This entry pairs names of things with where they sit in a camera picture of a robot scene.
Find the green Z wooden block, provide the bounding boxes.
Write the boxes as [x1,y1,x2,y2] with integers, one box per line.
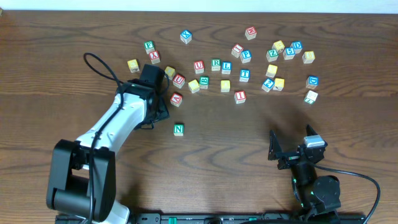
[266,49,279,62]

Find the yellow block mid right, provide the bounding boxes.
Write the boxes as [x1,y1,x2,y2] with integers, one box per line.
[266,64,278,78]

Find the yellow block top right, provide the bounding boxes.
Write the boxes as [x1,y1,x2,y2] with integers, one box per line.
[272,40,285,54]

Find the yellow block centre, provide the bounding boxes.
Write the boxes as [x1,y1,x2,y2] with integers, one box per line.
[220,80,231,92]

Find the blue X wooden block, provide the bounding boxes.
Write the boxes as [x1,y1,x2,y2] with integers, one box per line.
[180,30,192,44]

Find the blue P wooden block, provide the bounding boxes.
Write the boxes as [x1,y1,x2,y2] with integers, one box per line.
[240,50,252,63]

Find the green F wooden block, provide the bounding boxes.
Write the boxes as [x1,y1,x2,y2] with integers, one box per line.
[144,40,155,54]

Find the blue D wooden block right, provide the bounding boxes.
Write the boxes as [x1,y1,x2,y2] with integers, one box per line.
[306,75,319,90]

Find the yellow wooden block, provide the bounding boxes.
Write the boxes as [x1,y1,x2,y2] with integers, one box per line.
[164,66,176,80]
[127,59,139,73]

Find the blue T wooden block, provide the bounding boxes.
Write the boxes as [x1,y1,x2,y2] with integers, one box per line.
[239,69,251,82]

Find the blue d wooden block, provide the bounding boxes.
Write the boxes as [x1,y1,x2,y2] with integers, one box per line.
[306,75,319,90]
[290,41,303,54]

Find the blue 2 wooden block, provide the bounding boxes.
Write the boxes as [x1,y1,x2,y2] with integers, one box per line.
[262,78,275,92]

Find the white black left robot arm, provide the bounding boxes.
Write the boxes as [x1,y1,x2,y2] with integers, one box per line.
[46,78,168,223]

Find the green B wooden block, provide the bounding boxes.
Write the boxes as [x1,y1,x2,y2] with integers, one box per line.
[199,76,210,89]

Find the green R wooden block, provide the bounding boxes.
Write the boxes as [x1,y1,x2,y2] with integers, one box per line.
[211,58,221,72]

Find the blue 5 wooden block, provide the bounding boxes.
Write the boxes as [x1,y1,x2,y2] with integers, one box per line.
[283,47,295,60]

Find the yellow block beside B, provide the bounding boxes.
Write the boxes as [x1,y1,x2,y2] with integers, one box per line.
[188,79,200,93]

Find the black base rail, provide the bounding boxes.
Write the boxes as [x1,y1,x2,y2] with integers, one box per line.
[55,212,367,224]

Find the yellow block far right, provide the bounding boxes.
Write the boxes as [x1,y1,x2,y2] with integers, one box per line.
[302,51,315,64]

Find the blue L wooden block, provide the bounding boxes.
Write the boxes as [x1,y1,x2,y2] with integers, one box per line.
[221,62,232,75]

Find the white green wooden block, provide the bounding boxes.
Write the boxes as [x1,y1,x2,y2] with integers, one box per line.
[304,90,318,105]

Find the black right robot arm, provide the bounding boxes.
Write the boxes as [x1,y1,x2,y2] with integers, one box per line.
[268,125,341,223]

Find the red block top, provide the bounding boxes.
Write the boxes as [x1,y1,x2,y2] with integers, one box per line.
[245,26,257,40]

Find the green N wooden block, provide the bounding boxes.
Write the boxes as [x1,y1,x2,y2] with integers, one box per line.
[174,124,184,136]

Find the blue D wooden block upper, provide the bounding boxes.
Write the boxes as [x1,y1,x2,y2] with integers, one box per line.
[290,41,303,54]

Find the red Y wooden block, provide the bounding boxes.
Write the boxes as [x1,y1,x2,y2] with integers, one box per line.
[149,50,160,64]

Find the red i wooden block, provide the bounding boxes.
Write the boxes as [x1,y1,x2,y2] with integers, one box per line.
[231,44,244,58]
[234,90,246,104]

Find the red A wooden block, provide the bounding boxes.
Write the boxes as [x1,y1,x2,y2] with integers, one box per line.
[170,93,183,107]

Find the yellow wooden block left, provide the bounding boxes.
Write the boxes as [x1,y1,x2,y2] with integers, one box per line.
[127,59,139,73]

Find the yellow block beside 2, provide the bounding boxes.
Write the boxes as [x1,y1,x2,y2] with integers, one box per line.
[273,78,285,91]

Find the red u wooden block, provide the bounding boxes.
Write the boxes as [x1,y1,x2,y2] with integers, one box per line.
[173,74,185,89]
[194,60,205,74]

